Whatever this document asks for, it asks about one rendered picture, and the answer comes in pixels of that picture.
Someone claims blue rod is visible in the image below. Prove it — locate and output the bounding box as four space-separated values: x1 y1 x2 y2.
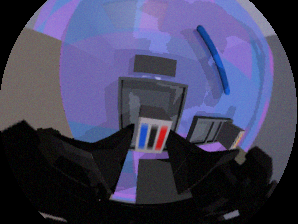
197 26 230 96

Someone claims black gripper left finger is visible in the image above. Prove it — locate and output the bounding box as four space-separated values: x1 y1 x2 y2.
51 123 134 194

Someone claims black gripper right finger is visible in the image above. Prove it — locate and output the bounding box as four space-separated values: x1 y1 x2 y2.
165 129 239 196

